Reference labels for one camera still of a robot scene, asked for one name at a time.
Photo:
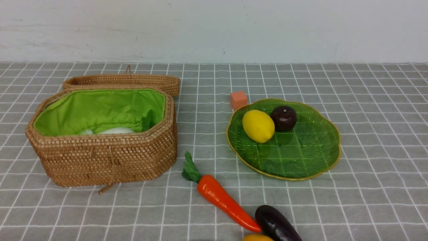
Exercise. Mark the woven wicker basket lid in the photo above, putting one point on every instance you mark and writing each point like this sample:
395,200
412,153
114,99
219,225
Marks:
167,83

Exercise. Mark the dark red plum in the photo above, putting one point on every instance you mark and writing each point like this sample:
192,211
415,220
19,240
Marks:
284,118

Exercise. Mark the grey checked tablecloth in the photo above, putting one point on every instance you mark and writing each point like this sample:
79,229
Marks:
376,192

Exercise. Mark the white radish with leaves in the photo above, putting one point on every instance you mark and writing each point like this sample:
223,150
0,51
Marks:
147,122

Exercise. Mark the woven wicker basket green lining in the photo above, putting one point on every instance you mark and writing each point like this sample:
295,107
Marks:
62,134

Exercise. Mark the yellow lemon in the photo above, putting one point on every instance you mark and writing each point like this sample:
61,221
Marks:
258,125

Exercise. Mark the orange toy carrot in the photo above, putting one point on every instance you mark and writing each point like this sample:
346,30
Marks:
210,189

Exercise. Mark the orange foam cube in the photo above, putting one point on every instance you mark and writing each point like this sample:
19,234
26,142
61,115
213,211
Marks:
238,99

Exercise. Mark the dark purple eggplant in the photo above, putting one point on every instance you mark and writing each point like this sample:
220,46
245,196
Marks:
274,224

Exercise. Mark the orange yellow mango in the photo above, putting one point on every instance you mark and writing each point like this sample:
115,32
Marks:
257,237

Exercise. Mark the green glass leaf plate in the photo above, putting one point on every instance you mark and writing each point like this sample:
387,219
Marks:
311,148

